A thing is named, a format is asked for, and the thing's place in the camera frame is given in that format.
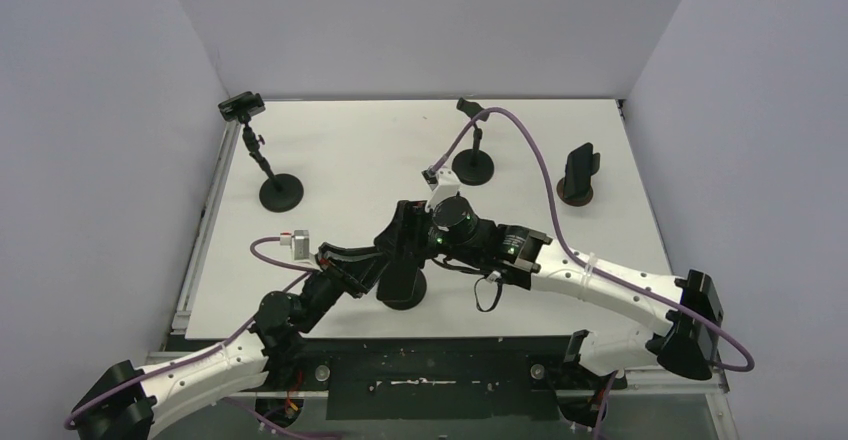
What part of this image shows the dark blue-edged smartphone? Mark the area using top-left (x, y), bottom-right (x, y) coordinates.
top-left (564, 142), bottom-right (600, 189)

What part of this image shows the black phone in tall stand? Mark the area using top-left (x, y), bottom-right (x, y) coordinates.
top-left (218, 91), bottom-right (266, 124)

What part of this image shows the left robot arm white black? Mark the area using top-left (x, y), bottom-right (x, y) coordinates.
top-left (63, 243), bottom-right (390, 439)

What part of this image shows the black smartphone white edge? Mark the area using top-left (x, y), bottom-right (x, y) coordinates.
top-left (377, 261), bottom-right (417, 303)

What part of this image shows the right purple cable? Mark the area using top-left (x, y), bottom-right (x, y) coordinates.
top-left (430, 106), bottom-right (757, 373)

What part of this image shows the brown wooden round phone stand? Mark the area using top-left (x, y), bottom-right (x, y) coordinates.
top-left (556, 177), bottom-right (594, 207)

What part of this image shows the black round-base phone stand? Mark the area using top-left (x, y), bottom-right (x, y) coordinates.
top-left (452, 114), bottom-right (495, 186)

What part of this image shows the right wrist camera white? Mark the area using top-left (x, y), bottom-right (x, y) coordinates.
top-left (422, 168), bottom-right (462, 212)

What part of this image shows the purple cable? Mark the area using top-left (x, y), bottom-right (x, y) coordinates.
top-left (63, 235), bottom-right (326, 433)
top-left (430, 106), bottom-right (757, 373)

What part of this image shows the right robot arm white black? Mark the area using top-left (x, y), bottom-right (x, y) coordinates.
top-left (374, 196), bottom-right (723, 387)

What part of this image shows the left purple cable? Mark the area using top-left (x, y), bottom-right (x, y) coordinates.
top-left (63, 235), bottom-right (326, 433)

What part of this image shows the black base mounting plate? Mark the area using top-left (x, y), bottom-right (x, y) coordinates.
top-left (165, 334), bottom-right (677, 422)

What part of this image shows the aluminium frame rail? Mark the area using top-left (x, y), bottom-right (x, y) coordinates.
top-left (123, 118), bottom-right (241, 440)

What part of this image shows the tall black tripod phone stand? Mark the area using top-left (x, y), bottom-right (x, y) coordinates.
top-left (239, 116), bottom-right (304, 213)

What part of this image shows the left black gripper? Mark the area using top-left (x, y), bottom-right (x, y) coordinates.
top-left (295, 242), bottom-right (392, 334)

